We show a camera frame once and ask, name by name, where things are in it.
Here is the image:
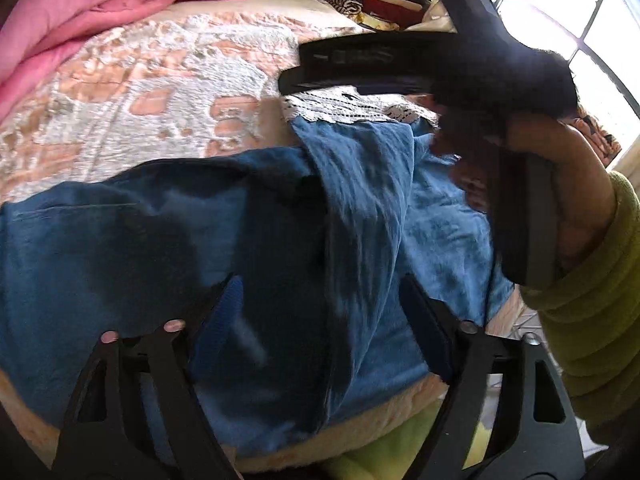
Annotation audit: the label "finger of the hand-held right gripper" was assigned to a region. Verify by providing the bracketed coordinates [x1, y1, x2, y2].
[297, 32, 457, 80]
[277, 66, 437, 97]

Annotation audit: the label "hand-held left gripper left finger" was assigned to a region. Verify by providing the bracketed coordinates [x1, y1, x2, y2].
[52, 274, 246, 480]

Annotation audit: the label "person's green fleece top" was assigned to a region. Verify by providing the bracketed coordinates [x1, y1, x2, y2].
[320, 400, 453, 480]

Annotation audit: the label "window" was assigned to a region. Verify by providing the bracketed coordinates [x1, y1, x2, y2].
[487, 0, 640, 171]

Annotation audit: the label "peach tufted bed blanket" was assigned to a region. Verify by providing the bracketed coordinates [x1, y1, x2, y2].
[0, 0, 543, 477]

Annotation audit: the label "orange patterned cloth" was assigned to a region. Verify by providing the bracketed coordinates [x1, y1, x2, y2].
[570, 110, 624, 162]

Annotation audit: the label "cream curtain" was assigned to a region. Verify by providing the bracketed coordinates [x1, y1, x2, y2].
[419, 0, 457, 32]

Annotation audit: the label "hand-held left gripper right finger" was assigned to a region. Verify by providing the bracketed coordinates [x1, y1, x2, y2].
[400, 272, 586, 480]

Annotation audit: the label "person's right forearm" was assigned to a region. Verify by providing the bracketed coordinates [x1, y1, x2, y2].
[520, 170, 640, 453]

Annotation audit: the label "blue denim pants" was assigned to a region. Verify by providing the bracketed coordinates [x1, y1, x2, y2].
[0, 87, 517, 457]

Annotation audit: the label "pink quilt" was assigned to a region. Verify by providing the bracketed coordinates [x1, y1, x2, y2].
[0, 0, 187, 117]

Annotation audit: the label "person's right hand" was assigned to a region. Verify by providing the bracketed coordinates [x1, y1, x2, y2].
[434, 107, 617, 281]

